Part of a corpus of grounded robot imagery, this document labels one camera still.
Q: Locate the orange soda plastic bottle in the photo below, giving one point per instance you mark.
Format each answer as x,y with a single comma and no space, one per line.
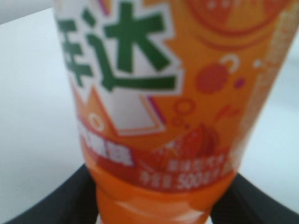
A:
167,93

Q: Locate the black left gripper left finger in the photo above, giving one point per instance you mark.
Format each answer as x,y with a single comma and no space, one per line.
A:
73,202

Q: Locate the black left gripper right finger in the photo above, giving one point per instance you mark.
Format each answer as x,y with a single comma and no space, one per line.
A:
244,203

